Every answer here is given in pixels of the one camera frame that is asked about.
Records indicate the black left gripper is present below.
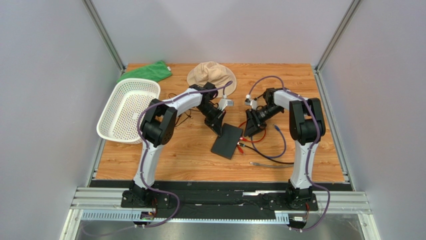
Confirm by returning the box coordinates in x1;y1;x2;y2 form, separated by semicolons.
196;103;226;137

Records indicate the blue ethernet cable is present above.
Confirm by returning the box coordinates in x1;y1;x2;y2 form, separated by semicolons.
250;124;288;159

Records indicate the black Mercury network switch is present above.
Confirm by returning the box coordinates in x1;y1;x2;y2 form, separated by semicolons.
210;123;243;160

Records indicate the black power adapter with cord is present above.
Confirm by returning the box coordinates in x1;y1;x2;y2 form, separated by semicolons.
162;92;203;126

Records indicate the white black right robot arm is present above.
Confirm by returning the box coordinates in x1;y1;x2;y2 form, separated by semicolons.
244;88;326;209

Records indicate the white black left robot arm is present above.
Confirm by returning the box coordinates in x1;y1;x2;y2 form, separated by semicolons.
121;82;233;208

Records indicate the beige bucket hat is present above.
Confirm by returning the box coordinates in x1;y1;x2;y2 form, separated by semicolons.
186;61;237;97

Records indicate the green cloth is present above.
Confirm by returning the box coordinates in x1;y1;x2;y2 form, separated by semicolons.
116;60;172;84

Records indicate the white perforated plastic basket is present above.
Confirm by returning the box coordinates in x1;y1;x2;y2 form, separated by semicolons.
96;78;161;145

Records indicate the red ethernet cable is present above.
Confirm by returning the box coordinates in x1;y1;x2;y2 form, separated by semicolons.
236;119;267;155

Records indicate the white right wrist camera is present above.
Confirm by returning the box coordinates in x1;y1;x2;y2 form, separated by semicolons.
244;94;258;110

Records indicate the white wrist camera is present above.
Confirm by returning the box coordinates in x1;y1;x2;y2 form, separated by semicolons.
244;94;258;110
217;95;234;111

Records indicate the black ethernet cable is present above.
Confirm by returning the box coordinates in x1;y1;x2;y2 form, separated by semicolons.
237;141;295;165

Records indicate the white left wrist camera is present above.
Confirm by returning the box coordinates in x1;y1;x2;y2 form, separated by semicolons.
217;95;234;111

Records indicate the grey ethernet cable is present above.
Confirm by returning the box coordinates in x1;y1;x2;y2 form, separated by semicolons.
249;161;295;169

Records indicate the aluminium front rail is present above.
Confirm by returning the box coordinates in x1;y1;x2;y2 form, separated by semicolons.
60;180;380;240

